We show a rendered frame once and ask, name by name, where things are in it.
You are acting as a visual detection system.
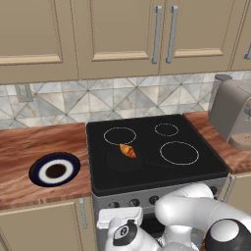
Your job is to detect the golden brown croissant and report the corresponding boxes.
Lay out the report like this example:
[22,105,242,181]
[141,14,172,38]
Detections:
[119,142,138,160]

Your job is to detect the blue and white plate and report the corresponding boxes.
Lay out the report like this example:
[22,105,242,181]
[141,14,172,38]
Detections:
[27,151,82,188]

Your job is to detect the beige base cupboard door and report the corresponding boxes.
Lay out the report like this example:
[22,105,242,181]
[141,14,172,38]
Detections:
[0,197,98,251]
[218,172,251,218]

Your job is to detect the grey wall socket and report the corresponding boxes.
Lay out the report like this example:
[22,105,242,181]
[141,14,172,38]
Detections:
[14,83,34,104]

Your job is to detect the grey base cupboard handle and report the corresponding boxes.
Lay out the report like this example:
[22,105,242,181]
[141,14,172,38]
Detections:
[77,197,89,230]
[223,174,236,204]

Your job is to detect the black stove with hob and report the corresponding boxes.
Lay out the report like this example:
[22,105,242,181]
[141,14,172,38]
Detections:
[85,113,230,251]

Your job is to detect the black frying pan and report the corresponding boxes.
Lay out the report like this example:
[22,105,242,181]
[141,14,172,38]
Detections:
[104,146,176,175]

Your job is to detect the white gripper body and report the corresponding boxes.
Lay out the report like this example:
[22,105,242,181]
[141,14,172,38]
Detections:
[96,206,144,230]

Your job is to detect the beige wall cupboard door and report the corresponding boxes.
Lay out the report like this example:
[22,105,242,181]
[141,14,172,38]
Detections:
[70,0,165,81]
[0,0,80,85]
[229,0,251,72]
[159,0,245,76]

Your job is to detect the grey coffee machine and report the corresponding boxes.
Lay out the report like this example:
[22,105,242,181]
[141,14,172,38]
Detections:
[208,74,251,152]

